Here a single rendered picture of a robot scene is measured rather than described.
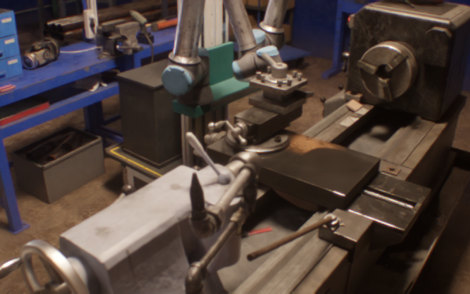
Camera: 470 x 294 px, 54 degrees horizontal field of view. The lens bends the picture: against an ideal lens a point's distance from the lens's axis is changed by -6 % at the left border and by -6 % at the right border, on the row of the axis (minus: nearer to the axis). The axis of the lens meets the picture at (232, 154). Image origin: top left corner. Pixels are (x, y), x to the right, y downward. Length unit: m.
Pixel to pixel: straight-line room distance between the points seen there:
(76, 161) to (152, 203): 2.34
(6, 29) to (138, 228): 2.13
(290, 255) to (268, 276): 0.12
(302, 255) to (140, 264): 0.60
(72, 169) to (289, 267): 2.23
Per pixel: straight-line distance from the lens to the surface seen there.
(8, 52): 2.99
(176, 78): 2.25
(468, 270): 2.95
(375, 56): 2.26
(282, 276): 1.37
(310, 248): 1.47
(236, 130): 1.72
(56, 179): 3.31
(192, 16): 2.19
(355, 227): 1.52
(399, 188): 1.76
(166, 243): 1.03
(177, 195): 1.08
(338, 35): 5.67
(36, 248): 0.93
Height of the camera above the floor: 1.74
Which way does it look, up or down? 28 degrees down
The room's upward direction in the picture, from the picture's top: 1 degrees clockwise
